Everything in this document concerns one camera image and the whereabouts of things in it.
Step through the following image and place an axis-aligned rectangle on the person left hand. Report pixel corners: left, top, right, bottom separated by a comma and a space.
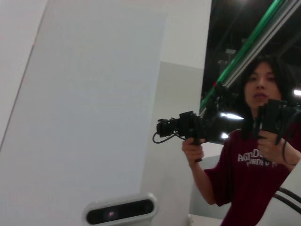
257, 130, 286, 163

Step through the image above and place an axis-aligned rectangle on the person right hand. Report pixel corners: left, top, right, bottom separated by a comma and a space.
182, 138, 204, 164

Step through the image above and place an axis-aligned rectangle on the black teleoperation handle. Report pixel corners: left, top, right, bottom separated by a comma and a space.
152, 83, 238, 163
257, 98, 301, 166

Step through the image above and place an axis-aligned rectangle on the person right forearm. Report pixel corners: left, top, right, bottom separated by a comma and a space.
188, 159, 218, 205

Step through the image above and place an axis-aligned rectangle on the person in maroon shirt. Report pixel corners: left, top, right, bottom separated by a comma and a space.
203, 55, 301, 221

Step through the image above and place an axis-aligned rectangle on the green lit ceiling truss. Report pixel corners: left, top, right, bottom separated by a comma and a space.
199, 0, 301, 111

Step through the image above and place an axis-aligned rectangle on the white robot head camera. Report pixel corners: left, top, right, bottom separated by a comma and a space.
83, 193, 158, 226

